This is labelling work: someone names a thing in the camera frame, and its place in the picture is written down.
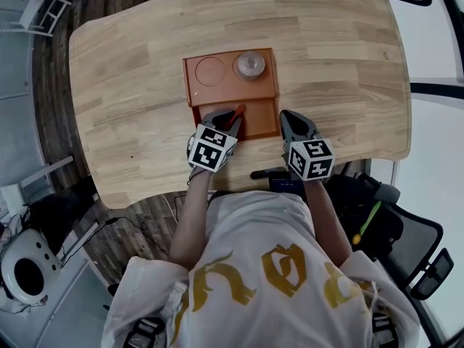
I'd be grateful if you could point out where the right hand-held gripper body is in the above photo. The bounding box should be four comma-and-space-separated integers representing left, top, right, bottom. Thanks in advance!
281, 132, 336, 182

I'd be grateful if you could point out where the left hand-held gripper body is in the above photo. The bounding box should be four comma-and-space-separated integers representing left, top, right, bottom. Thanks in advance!
187, 120, 242, 174

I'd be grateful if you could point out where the red object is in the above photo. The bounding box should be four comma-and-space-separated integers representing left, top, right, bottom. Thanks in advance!
226, 104, 247, 126

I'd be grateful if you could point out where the orange brown desk tray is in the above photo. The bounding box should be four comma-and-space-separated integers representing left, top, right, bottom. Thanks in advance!
183, 48, 282, 143

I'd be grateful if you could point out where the person's right forearm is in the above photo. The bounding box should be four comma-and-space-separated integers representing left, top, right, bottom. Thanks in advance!
304, 178, 355, 268

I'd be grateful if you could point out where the person's left forearm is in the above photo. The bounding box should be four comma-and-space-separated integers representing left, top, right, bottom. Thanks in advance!
168, 168, 213, 272

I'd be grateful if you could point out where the black phone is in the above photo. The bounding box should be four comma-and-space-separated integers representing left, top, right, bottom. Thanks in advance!
268, 172, 305, 195

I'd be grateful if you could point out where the clear plastic jar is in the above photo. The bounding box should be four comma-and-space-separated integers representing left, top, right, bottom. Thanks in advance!
233, 50, 268, 82

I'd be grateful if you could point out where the green stick with yellow ball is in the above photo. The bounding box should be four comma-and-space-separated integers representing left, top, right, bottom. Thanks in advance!
352, 200, 383, 247

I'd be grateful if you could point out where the person's white printed shirt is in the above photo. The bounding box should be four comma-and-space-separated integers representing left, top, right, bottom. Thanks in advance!
101, 190, 421, 348

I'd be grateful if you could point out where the black mesh office chair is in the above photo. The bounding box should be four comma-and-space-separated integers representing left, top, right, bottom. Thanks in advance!
326, 170, 455, 301

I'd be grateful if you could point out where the white stool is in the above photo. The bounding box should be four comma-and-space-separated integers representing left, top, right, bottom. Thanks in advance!
0, 0, 73, 38

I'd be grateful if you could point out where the white round device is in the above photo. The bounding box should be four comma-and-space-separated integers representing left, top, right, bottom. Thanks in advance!
0, 228, 63, 303

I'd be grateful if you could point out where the white floor cable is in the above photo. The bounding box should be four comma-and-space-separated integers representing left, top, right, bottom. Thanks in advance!
162, 193, 181, 228

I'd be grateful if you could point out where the black floor cable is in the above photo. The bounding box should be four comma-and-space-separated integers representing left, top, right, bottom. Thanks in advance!
104, 215, 172, 257

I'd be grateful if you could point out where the black window frame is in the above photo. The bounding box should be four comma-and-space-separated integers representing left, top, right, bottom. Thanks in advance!
409, 0, 464, 105

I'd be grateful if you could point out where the black strap buckle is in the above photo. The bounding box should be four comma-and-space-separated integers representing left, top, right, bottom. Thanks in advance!
125, 317, 166, 348
371, 312, 400, 348

